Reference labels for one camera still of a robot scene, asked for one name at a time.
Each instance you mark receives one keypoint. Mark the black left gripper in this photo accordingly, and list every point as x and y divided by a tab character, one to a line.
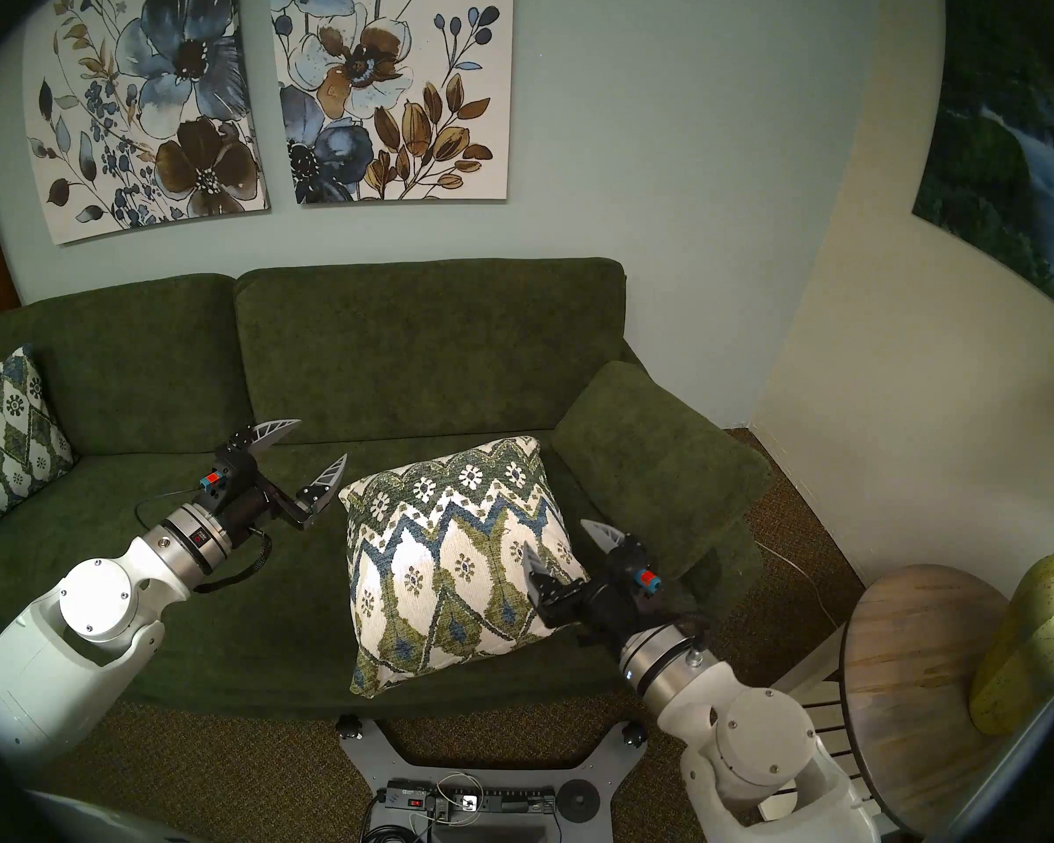
233	494

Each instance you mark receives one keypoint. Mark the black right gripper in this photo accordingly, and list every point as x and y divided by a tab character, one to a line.
610	604

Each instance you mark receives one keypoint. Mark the patterned green white cushion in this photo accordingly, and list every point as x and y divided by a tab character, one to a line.
9	437
457	569

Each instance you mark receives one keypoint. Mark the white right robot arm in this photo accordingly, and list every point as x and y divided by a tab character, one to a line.
755	745

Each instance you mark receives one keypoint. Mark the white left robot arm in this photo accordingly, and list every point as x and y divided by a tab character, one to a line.
79	639

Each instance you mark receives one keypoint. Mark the wide green sofa back cushion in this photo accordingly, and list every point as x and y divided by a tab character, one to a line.
422	349

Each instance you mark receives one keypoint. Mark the narrow green sofa back cushion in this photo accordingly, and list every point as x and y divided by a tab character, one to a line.
123	367

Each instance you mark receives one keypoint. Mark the green sofa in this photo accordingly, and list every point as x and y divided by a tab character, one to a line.
184	534

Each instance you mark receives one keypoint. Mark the black base knob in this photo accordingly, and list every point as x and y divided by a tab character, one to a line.
635	732
348	725

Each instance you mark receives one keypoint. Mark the black round disc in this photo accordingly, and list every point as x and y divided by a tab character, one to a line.
578	797

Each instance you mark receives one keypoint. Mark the black power strip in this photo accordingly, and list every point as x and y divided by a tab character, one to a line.
509	799

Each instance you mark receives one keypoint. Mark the white slatted chair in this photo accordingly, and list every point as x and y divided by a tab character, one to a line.
826	727

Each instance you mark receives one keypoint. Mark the round wooden side table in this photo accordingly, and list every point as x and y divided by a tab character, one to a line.
905	692

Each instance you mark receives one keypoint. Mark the floral painting brown leaves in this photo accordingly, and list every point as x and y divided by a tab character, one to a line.
386	86

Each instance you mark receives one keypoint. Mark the floral painting dark brown flower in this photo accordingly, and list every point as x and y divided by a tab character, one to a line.
140	104

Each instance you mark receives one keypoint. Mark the gold vase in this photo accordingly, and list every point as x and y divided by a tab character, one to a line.
1028	648

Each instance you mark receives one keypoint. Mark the waterfall landscape picture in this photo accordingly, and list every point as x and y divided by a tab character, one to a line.
1001	147

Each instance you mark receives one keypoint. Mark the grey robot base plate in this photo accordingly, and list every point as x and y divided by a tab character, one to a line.
404	762

